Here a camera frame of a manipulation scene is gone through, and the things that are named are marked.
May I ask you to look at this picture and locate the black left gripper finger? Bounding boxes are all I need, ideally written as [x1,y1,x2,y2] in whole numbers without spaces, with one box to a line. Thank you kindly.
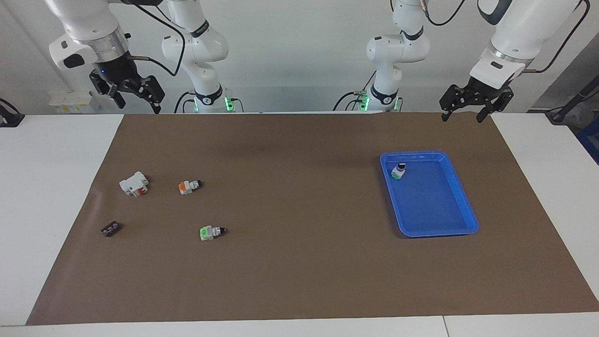
[476,89,514,124]
[439,84,472,123]

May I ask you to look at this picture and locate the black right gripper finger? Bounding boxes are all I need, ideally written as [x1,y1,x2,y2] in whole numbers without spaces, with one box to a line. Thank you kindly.
[123,75,166,115]
[89,70,127,110]

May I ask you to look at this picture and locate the orange selector switch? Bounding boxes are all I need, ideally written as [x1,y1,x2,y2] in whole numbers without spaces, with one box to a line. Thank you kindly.
[178,179,202,196]

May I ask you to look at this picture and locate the white power strip box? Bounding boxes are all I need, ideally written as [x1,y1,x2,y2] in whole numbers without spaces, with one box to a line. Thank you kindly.
[49,91,101,114]

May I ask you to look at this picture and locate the black stand pole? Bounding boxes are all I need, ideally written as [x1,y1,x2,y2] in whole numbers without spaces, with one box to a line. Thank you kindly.
[545,75,599,123]

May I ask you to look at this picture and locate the white red circuit breaker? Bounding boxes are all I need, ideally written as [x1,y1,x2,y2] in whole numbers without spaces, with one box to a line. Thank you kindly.
[119,171,149,198]

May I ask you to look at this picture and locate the blue crate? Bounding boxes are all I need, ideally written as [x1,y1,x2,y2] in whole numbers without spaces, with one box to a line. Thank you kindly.
[577,117,599,164]

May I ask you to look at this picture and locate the black table clamp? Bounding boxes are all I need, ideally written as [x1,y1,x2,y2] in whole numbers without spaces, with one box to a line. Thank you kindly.
[0,98,25,128]

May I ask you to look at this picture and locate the blue plastic tray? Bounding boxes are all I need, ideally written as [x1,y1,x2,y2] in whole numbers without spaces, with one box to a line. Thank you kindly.
[380,150,480,239]

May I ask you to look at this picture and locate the brown table mat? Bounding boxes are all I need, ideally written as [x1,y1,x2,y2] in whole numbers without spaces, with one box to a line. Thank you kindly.
[26,112,599,326]

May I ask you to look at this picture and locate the black base power cable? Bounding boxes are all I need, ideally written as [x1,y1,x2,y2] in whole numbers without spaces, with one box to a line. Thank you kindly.
[174,90,195,114]
[333,70,377,111]

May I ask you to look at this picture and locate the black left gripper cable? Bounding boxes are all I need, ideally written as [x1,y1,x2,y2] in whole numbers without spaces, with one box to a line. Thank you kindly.
[524,0,591,74]

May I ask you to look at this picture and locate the thin black cable loop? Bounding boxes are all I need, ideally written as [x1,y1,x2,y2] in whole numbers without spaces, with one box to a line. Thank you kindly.
[423,0,467,27]

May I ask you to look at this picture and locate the light green selector switch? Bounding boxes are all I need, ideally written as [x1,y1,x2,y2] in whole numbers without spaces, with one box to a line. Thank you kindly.
[200,225,226,242]

